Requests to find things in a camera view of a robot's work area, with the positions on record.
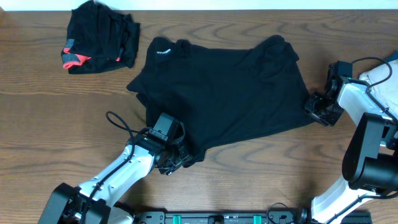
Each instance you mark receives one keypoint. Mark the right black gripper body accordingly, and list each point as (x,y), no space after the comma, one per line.
(323,109)

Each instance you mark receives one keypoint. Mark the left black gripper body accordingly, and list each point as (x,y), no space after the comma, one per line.
(175,156)

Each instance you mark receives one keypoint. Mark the black shirt with white logo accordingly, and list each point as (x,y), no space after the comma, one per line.
(223,96)

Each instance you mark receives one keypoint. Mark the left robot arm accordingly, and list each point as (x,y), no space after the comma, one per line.
(97,199)

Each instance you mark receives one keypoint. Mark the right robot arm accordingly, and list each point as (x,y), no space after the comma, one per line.
(367,174)

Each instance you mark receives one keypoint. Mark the blue shirt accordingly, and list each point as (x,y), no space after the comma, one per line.
(392,57)

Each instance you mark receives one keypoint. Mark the folded black garment orange trim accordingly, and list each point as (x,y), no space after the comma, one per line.
(99,40)

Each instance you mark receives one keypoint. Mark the black base rail green clamps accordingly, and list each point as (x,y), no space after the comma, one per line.
(283,216)

